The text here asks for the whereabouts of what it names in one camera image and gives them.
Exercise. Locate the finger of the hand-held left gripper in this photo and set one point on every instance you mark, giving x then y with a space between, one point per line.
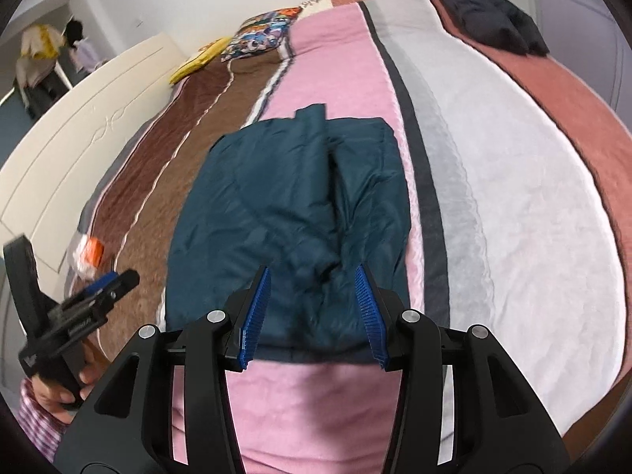
101 282
129 280

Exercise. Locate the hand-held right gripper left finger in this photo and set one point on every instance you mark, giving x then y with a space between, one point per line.
254 326

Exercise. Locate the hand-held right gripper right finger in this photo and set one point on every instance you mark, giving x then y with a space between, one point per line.
373 326

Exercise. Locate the teal puffer jacket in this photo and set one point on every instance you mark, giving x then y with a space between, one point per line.
286 207

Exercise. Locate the person's left forearm plaid sleeve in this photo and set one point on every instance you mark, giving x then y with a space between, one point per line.
42 429

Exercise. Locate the person's left hand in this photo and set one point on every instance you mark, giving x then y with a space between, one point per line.
94 368

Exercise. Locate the orange and white plastic bag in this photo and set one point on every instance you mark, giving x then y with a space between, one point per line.
91 254

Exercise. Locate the cream bed headboard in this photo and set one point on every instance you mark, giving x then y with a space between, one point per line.
74 143

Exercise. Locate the striped fleece blanket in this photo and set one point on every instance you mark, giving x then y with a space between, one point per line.
493 207

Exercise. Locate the yellow pillow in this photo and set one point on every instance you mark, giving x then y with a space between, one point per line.
197 61

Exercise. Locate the colourful cartoon print pillow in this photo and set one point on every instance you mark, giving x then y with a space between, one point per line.
259 34

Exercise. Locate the white printed cloth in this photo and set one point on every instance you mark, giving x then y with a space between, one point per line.
316 2

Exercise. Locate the dark puffer jacket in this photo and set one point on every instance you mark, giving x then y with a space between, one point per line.
489 10

